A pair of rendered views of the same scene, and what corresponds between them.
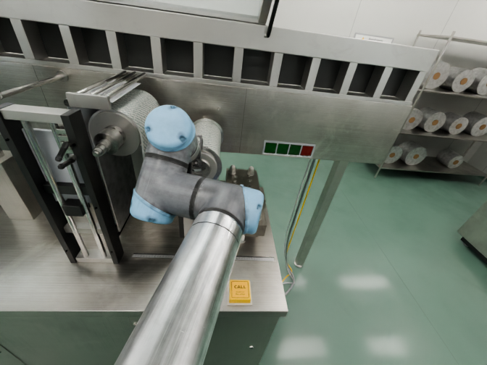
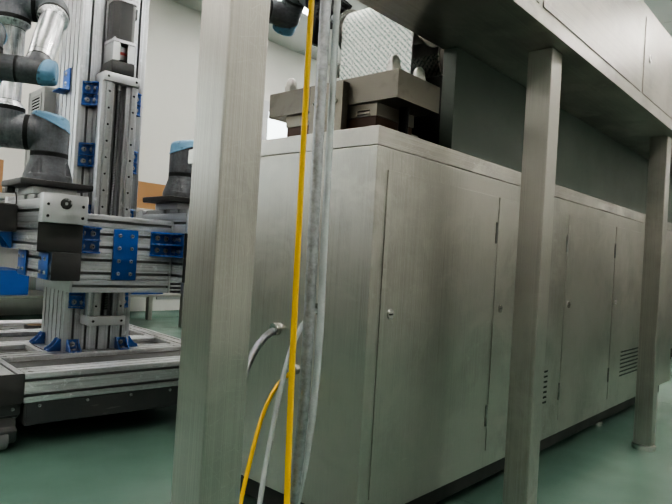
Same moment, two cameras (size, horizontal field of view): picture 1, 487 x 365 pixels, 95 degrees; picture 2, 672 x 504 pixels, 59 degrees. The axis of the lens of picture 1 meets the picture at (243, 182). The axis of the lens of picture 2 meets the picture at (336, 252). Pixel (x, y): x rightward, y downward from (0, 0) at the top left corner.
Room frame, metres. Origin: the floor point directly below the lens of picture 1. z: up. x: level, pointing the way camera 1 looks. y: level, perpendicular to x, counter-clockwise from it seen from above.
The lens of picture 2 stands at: (1.87, -0.93, 0.63)
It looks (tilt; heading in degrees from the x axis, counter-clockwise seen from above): 0 degrees down; 140
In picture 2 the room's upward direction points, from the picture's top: 3 degrees clockwise
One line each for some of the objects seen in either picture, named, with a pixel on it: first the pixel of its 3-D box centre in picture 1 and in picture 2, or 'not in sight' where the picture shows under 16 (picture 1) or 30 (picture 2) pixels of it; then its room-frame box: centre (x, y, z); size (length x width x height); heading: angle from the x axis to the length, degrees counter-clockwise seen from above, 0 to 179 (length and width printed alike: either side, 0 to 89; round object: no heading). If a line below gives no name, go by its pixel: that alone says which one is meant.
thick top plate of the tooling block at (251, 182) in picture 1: (243, 197); (350, 103); (0.81, -0.01, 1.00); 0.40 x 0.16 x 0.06; 8
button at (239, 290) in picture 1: (239, 291); not in sight; (0.41, -0.04, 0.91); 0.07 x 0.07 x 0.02; 8
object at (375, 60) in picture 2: not in sight; (373, 84); (0.76, 0.11, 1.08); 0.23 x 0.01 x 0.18; 8
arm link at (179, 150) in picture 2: not in sight; (186, 157); (-0.28, 0.11, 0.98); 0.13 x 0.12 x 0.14; 81
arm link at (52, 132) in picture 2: not in sight; (48, 133); (-0.26, -0.40, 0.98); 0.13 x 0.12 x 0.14; 67
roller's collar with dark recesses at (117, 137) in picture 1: (110, 139); not in sight; (0.57, 0.40, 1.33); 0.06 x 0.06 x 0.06; 8
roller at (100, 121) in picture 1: (130, 120); not in sight; (0.72, 0.42, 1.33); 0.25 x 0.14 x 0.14; 8
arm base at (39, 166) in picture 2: not in sight; (48, 168); (-0.26, -0.40, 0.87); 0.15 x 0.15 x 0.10
